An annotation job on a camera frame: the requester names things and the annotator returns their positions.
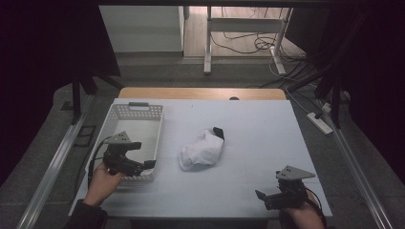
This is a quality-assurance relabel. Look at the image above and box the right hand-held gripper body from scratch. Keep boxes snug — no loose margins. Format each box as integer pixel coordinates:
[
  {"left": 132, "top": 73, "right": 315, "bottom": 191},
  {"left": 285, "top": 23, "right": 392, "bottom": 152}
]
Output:
[{"left": 264, "top": 165, "right": 317, "bottom": 211}]

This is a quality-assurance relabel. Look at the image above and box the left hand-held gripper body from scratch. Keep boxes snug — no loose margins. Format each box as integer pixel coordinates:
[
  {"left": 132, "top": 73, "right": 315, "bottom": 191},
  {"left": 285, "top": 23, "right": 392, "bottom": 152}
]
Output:
[{"left": 102, "top": 131, "right": 146, "bottom": 177}]

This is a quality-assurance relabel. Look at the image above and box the white plastic basket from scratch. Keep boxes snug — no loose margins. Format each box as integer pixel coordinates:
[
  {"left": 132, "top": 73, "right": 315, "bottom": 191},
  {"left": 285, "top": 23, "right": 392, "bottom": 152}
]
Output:
[{"left": 84, "top": 101, "right": 165, "bottom": 184}]

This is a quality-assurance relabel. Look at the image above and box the white and black cloth bundle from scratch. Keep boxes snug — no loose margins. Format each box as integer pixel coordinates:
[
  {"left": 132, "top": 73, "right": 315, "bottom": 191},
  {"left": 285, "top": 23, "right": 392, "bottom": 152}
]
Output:
[{"left": 179, "top": 126, "right": 225, "bottom": 173}]

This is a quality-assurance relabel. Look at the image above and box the person's right hand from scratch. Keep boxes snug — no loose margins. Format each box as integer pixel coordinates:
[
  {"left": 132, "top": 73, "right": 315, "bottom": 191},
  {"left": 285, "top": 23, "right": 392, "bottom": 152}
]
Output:
[{"left": 281, "top": 190, "right": 326, "bottom": 229}]

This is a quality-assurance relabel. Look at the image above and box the person's left hand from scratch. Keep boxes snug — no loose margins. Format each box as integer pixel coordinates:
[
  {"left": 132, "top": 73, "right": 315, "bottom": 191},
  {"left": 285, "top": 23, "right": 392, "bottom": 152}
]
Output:
[{"left": 83, "top": 161, "right": 123, "bottom": 208}]

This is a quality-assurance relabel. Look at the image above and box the black metal stand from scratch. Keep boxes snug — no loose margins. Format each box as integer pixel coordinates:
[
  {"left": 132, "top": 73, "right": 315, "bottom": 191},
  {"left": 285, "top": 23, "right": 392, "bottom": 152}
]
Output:
[
  {"left": 71, "top": 73, "right": 125, "bottom": 126},
  {"left": 286, "top": 63, "right": 343, "bottom": 130}
]

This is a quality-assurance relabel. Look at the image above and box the white power strip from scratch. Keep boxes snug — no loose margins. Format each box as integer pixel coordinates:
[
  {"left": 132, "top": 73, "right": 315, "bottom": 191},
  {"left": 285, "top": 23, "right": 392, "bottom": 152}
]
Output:
[{"left": 306, "top": 112, "right": 333, "bottom": 135}]

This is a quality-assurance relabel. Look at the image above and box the white cabinet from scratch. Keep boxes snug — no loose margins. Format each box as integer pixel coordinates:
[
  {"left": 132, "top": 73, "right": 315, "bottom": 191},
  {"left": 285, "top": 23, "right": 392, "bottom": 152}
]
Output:
[{"left": 98, "top": 5, "right": 185, "bottom": 53}]

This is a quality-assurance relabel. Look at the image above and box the black curtain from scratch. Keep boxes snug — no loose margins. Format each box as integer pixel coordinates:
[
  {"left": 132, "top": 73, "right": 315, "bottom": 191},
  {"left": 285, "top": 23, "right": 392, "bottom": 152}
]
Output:
[
  {"left": 0, "top": 0, "right": 122, "bottom": 189},
  {"left": 286, "top": 0, "right": 405, "bottom": 185}
]

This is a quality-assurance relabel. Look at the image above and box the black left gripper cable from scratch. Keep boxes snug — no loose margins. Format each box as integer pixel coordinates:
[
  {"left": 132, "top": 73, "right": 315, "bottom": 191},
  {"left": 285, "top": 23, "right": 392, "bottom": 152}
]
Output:
[{"left": 87, "top": 136, "right": 113, "bottom": 189}]

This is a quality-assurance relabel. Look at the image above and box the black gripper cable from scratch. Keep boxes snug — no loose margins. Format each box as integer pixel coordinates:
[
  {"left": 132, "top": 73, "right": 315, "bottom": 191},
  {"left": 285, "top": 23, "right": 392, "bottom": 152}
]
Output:
[
  {"left": 87, "top": 136, "right": 113, "bottom": 189},
  {"left": 305, "top": 187, "right": 329, "bottom": 227}
]

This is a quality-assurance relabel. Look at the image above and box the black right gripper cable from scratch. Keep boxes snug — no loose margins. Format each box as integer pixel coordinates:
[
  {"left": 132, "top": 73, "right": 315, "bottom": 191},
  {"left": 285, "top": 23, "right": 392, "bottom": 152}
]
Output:
[{"left": 305, "top": 187, "right": 329, "bottom": 227}]

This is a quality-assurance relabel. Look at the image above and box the black floor frame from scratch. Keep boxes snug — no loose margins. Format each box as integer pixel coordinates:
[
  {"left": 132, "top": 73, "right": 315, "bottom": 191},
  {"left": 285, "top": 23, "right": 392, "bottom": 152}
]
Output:
[{"left": 74, "top": 124, "right": 97, "bottom": 148}]

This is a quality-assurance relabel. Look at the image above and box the aluminium rail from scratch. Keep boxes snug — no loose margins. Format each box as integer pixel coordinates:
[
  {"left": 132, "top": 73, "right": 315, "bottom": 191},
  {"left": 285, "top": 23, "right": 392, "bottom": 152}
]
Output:
[
  {"left": 15, "top": 94, "right": 96, "bottom": 229},
  {"left": 318, "top": 101, "right": 395, "bottom": 229}
]

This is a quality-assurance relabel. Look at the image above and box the black floor cable tangle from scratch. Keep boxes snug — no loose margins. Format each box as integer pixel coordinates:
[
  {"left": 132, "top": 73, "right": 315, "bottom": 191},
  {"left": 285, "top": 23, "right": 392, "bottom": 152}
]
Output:
[{"left": 209, "top": 31, "right": 307, "bottom": 63}]

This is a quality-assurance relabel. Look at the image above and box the white desk frame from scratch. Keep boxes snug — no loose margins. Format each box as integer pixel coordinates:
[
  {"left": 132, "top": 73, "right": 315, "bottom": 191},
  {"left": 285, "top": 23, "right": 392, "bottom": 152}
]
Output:
[{"left": 203, "top": 6, "right": 294, "bottom": 76}]

